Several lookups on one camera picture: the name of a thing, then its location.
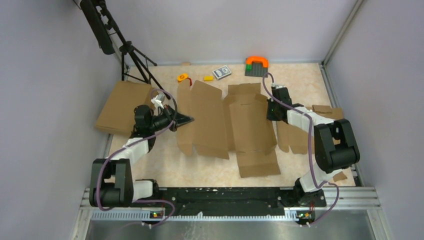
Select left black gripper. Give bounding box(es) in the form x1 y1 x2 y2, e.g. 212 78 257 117
148 104 194 132

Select red yellow toy block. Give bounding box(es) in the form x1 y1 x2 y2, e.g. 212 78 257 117
177 73 193 86

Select grey plate with orange arch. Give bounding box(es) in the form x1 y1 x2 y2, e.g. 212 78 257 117
244 56 269 78

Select black tripod stand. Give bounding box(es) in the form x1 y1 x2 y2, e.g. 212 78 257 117
78 0 164 90

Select large cardboard box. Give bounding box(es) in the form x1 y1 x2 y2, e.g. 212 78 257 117
176 80 281 178

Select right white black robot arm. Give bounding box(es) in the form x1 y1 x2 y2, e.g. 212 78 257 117
267 83 360 206

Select small yellow block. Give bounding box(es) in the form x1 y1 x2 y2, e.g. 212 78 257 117
203 76 214 82

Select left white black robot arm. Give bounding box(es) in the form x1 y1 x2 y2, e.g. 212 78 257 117
89 104 195 211

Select aluminium frame rail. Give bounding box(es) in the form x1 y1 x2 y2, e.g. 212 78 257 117
71 187 394 240

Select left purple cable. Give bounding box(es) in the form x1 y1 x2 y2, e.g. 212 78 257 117
94 88 179 229

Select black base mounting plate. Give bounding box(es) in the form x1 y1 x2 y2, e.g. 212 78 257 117
129 186 327 219

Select playing card deck box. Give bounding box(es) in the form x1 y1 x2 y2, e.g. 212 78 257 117
212 65 232 81

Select folded cardboard box left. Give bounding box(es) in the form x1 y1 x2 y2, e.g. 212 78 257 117
94 81 153 136

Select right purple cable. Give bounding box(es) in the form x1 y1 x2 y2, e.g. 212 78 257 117
262 72 341 228

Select flat cardboard sheet right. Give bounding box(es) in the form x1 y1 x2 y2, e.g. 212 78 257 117
276 104 349 182

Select purple cable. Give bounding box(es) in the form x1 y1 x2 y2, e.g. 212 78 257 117
262 72 341 228
94 88 179 229

